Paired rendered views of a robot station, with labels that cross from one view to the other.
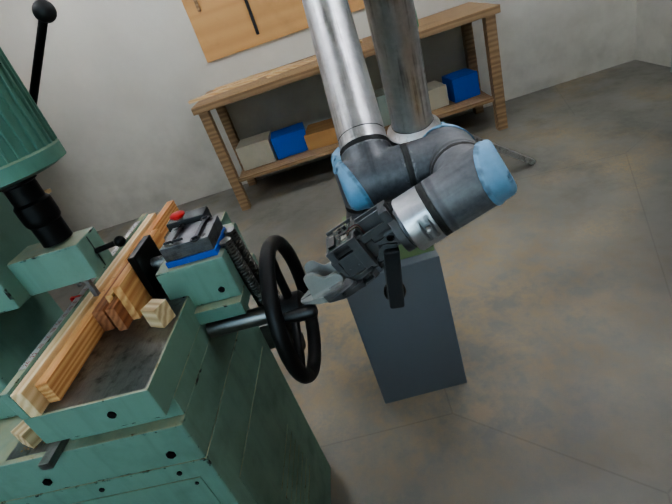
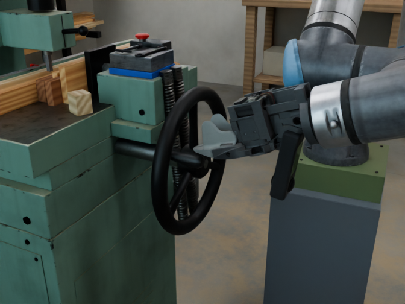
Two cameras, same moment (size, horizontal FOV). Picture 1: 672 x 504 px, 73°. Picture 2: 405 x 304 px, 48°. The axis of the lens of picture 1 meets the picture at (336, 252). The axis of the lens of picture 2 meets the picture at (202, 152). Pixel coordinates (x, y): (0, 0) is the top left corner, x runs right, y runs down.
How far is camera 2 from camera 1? 0.19 m
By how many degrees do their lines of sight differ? 16
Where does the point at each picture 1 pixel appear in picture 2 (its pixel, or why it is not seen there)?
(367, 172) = (312, 55)
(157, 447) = (20, 207)
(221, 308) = (133, 128)
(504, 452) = not seen: outside the picture
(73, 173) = (126, 17)
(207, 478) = (45, 260)
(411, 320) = (323, 262)
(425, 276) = (357, 224)
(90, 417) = not seen: outside the picture
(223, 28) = not seen: outside the picture
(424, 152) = (378, 59)
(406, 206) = (323, 93)
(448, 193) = (369, 95)
